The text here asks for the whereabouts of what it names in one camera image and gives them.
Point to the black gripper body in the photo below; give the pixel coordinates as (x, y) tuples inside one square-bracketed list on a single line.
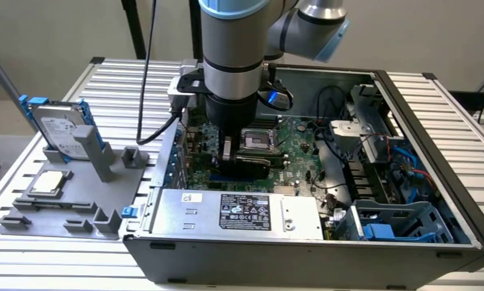
[(229, 113)]

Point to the black graphics card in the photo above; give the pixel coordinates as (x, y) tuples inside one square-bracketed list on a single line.
[(252, 167)]

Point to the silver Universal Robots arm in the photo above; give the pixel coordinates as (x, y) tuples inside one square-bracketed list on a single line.
[(229, 36)]

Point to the CPU socket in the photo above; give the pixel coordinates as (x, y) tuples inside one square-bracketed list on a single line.
[(259, 139)]

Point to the black RAM slots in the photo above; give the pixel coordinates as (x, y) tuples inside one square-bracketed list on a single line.
[(265, 121)]

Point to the green motherboard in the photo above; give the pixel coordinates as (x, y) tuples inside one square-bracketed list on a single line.
[(296, 163)]

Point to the silver chipset heatsink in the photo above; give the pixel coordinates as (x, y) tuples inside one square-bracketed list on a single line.
[(285, 190)]

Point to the silver power supply box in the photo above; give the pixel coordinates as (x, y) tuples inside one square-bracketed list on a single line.
[(209, 212)]

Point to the black tripod pole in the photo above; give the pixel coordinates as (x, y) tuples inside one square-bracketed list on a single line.
[(135, 27), (195, 27)]

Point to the blue case latch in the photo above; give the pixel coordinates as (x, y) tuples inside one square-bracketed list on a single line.
[(129, 212)]

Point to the silver drive cage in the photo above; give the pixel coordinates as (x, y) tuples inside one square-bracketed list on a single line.
[(371, 121)]

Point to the grey parts rack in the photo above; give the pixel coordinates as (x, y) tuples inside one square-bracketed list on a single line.
[(84, 194)]

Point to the black open PC case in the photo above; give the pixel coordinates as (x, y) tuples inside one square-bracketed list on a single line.
[(305, 260)]

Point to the silver hard disk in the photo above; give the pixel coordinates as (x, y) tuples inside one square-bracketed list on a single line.
[(60, 130)]

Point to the silver CPU chip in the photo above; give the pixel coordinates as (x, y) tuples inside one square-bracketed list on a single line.
[(49, 182)]

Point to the grey blue disk bay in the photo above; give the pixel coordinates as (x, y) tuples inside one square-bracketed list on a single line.
[(403, 221)]

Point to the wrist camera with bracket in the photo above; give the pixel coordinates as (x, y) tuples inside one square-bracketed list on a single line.
[(184, 83)]

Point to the silver fan mount bracket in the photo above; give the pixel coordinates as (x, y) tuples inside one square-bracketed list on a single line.
[(344, 130)]

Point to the blue disk carrier frame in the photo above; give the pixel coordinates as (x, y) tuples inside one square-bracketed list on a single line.
[(91, 121)]

